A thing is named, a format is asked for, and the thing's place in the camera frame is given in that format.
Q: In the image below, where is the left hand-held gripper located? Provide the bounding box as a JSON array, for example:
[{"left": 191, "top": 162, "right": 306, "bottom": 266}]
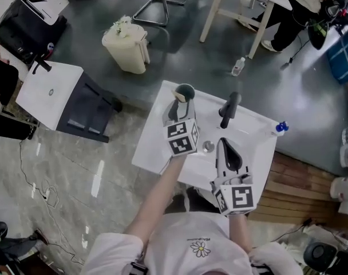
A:
[{"left": 161, "top": 98, "right": 200, "bottom": 157}]

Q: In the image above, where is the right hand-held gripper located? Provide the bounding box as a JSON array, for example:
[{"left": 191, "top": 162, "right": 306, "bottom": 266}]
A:
[{"left": 209, "top": 137, "right": 255, "bottom": 217}]

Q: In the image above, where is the green cup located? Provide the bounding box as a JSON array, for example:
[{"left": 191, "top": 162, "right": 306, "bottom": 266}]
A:
[{"left": 174, "top": 83, "right": 196, "bottom": 103}]

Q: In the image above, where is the person's right forearm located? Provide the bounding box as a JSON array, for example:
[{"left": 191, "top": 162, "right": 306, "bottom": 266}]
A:
[{"left": 227, "top": 211, "right": 254, "bottom": 254}]

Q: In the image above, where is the person's left forearm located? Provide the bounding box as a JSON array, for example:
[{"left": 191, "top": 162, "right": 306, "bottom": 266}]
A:
[{"left": 124, "top": 152, "right": 189, "bottom": 246}]

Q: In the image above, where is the metal sink drain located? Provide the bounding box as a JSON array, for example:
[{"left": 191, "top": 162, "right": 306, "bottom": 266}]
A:
[{"left": 202, "top": 140, "right": 216, "bottom": 154}]

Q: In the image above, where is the blue pump soap bottle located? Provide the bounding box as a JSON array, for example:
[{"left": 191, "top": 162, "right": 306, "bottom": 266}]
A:
[{"left": 264, "top": 120, "right": 290, "bottom": 138}]

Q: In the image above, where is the wooden floor platform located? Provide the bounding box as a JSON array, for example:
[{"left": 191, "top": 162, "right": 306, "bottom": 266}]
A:
[{"left": 247, "top": 150, "right": 348, "bottom": 232}]

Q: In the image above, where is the clear plastic water bottle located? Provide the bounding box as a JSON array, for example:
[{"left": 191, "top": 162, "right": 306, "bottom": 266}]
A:
[{"left": 231, "top": 56, "right": 247, "bottom": 77}]

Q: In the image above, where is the cream trash bin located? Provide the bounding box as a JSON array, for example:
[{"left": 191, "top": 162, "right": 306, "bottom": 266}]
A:
[{"left": 101, "top": 24, "right": 151, "bottom": 75}]

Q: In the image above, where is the dark sink cabinet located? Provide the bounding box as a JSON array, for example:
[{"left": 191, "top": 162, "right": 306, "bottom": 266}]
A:
[{"left": 56, "top": 71, "right": 124, "bottom": 144}]

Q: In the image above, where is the person's white daisy t-shirt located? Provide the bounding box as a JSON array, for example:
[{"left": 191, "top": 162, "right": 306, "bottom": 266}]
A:
[{"left": 81, "top": 211, "right": 306, "bottom": 275}]

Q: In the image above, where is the white flower bunch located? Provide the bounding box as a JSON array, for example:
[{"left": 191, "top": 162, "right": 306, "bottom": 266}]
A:
[{"left": 109, "top": 15, "right": 133, "bottom": 38}]

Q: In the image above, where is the white wooden table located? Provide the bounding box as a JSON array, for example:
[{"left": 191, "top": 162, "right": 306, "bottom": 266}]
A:
[{"left": 199, "top": 0, "right": 294, "bottom": 60}]

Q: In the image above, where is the black round speaker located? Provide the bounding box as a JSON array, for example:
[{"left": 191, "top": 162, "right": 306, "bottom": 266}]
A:
[{"left": 303, "top": 240, "right": 339, "bottom": 273}]

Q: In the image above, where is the small white washbasin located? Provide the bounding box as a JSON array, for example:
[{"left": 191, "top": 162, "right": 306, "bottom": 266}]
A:
[{"left": 15, "top": 60, "right": 85, "bottom": 131}]

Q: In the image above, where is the small black faucet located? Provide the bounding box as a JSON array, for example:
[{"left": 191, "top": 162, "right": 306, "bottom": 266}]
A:
[{"left": 31, "top": 57, "right": 53, "bottom": 75}]

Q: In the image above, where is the blue checked bag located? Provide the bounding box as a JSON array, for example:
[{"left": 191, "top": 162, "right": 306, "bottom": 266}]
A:
[{"left": 325, "top": 31, "right": 348, "bottom": 85}]

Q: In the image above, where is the black equipment case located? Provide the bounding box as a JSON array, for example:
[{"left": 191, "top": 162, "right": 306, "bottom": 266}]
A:
[{"left": 0, "top": 0, "right": 69, "bottom": 65}]

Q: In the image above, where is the long floor cable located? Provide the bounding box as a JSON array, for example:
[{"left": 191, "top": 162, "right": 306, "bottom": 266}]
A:
[{"left": 18, "top": 140, "right": 86, "bottom": 266}]

